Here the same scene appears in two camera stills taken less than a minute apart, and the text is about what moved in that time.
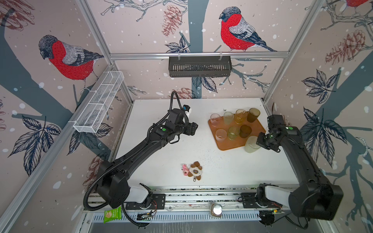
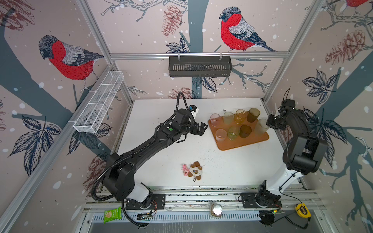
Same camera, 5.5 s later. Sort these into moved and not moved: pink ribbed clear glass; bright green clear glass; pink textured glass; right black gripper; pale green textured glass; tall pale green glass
Moved: right black gripper; tall pale green glass
Not moved: pale green textured glass; pink ribbed clear glass; bright green clear glass; pink textured glass
